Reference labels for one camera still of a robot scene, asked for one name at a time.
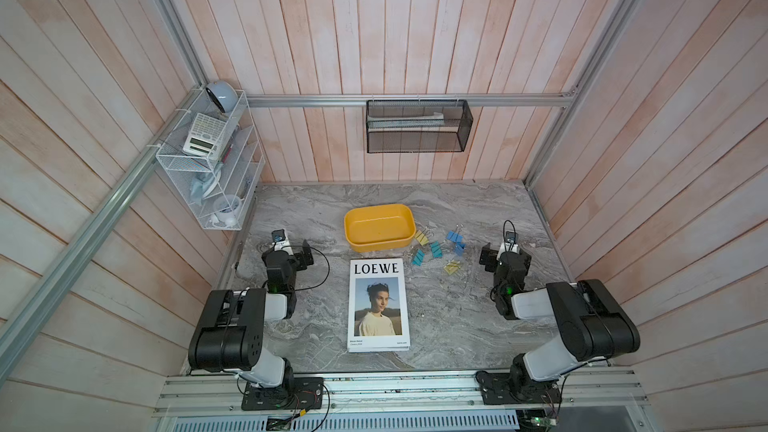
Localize white wire wall shelf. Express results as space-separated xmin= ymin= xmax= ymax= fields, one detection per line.
xmin=156 ymin=88 xmax=266 ymax=231

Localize yellow binder clip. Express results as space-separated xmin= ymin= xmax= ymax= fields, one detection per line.
xmin=414 ymin=230 xmax=429 ymax=246
xmin=443 ymin=260 xmax=462 ymax=275

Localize aluminium mounting rail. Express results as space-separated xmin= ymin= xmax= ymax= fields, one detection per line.
xmin=153 ymin=367 xmax=649 ymax=417

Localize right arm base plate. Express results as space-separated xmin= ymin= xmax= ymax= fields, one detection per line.
xmin=475 ymin=369 xmax=561 ymax=405

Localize white LOEWE book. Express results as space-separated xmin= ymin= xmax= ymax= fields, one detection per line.
xmin=347 ymin=257 xmax=411 ymax=353

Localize black mesh wall basket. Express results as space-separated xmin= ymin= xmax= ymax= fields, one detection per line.
xmin=365 ymin=99 xmax=474 ymax=154

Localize yellow plastic storage box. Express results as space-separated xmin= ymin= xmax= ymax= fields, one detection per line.
xmin=344 ymin=204 xmax=416 ymax=253

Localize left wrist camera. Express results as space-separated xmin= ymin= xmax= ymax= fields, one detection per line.
xmin=271 ymin=229 xmax=287 ymax=247

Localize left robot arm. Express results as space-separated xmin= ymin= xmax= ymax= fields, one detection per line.
xmin=188 ymin=241 xmax=314 ymax=391

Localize white calculator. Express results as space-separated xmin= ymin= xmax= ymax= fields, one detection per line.
xmin=182 ymin=113 xmax=226 ymax=160

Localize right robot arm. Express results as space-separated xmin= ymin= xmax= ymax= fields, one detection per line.
xmin=479 ymin=243 xmax=641 ymax=400

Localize papers in mesh basket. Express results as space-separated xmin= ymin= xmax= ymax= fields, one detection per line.
xmin=366 ymin=113 xmax=445 ymax=129

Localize blue binder clip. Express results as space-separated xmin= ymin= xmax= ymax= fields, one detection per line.
xmin=446 ymin=224 xmax=464 ymax=243
xmin=454 ymin=242 xmax=466 ymax=257

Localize teal binder clip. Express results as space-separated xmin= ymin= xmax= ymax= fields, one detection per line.
xmin=411 ymin=249 xmax=425 ymax=266
xmin=430 ymin=242 xmax=443 ymax=258

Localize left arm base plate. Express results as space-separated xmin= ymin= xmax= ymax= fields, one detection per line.
xmin=241 ymin=377 xmax=324 ymax=411

